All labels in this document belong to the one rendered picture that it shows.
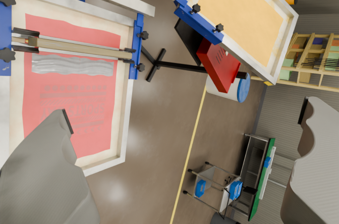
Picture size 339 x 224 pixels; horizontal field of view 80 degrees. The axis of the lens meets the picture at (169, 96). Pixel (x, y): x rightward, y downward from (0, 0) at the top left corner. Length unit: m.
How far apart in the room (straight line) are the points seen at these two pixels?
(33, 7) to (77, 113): 0.45
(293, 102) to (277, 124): 0.95
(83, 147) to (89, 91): 0.28
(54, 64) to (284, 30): 1.45
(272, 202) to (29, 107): 8.21
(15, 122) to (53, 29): 0.37
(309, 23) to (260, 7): 7.39
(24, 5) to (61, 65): 0.23
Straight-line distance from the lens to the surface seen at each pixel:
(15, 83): 0.90
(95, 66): 1.01
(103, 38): 1.04
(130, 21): 1.10
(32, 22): 0.91
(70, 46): 0.84
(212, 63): 1.60
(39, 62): 0.91
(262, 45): 1.50
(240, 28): 1.40
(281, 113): 8.21
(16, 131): 0.95
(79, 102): 1.01
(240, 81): 3.69
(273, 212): 8.69
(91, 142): 1.11
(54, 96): 0.96
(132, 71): 1.10
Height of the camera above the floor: 1.81
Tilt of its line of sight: 36 degrees down
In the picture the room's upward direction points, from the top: 105 degrees clockwise
